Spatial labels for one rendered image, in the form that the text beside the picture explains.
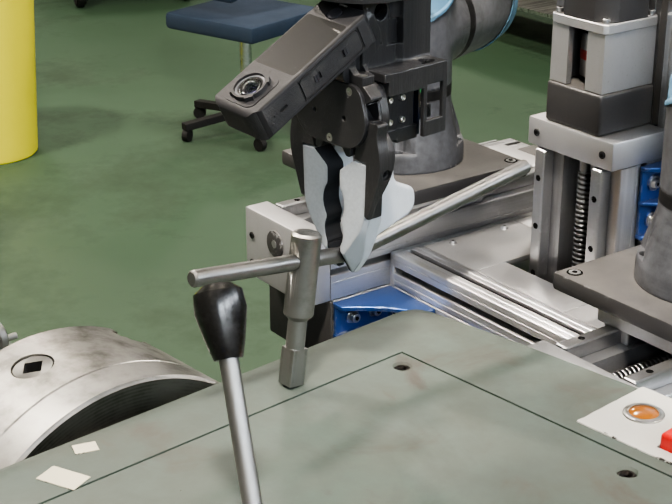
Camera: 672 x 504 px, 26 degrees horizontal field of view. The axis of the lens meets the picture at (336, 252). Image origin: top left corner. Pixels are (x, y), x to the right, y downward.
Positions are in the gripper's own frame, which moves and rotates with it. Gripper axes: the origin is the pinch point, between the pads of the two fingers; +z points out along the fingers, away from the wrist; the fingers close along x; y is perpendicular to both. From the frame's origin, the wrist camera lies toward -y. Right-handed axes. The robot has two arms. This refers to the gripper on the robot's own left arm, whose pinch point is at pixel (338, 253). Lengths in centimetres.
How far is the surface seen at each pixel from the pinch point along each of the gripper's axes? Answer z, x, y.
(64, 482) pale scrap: 8.9, -0.6, -24.4
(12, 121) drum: 119, 389, 193
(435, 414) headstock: 9.0, -10.2, -0.2
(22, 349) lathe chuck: 10.8, 21.8, -14.1
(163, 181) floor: 135, 335, 221
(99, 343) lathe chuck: 11.1, 18.9, -8.8
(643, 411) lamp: 8.6, -20.2, 10.3
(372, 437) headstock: 9.0, -9.6, -5.7
